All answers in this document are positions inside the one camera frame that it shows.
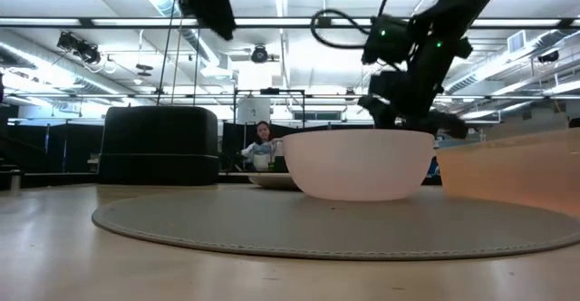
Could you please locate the black toaster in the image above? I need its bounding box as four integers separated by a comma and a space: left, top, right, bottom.
98, 105, 221, 187

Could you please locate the black overhead frame crossbar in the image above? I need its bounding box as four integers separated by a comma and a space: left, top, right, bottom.
0, 16, 580, 31

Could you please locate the black partition wall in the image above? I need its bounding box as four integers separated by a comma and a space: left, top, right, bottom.
0, 105, 106, 189

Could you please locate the grey plate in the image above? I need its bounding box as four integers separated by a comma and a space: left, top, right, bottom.
247, 172, 300, 191

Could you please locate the black hanging cable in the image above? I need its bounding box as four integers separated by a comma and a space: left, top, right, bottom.
156, 0, 179, 107
193, 28, 201, 107

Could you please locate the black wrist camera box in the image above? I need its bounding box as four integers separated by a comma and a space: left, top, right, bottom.
361, 14, 411, 65

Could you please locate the black camera cable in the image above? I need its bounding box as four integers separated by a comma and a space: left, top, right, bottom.
310, 0, 425, 51

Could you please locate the tan hanging cable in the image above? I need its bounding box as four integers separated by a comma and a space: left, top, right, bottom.
170, 15, 185, 106

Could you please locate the orange translucent plastic bin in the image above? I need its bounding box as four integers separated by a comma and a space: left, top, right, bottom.
435, 127, 580, 218

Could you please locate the round grey placemat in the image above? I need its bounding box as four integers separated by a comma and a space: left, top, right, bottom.
91, 185, 580, 261

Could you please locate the person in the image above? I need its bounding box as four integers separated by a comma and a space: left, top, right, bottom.
239, 120, 285, 173

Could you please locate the black ceiling spotlight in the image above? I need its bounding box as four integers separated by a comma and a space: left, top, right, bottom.
56, 31, 102, 65
250, 44, 270, 64

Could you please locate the white cylindrical tank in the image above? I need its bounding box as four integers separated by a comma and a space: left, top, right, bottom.
237, 97, 272, 125

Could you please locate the blue plastic cup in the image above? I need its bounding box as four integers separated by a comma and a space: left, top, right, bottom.
426, 155, 441, 179

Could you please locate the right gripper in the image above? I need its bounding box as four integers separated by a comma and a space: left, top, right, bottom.
357, 28, 475, 140

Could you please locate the white air vent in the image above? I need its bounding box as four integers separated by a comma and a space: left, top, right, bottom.
507, 29, 527, 55

